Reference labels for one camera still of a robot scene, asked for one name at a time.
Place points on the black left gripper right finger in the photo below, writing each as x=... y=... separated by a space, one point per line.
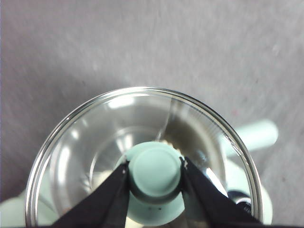
x=204 y=204

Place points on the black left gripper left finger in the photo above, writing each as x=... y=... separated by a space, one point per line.
x=104 y=204

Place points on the smooth white steamed bun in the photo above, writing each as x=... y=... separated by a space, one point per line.
x=102 y=179

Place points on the glass lid with green knob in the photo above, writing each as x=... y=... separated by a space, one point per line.
x=154 y=171

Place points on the pleated bun with green specks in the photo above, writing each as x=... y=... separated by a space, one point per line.
x=172 y=145

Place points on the silver control knob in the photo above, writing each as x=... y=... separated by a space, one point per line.
x=241 y=202

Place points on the mint green breakfast machine base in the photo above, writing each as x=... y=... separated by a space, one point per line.
x=266 y=204

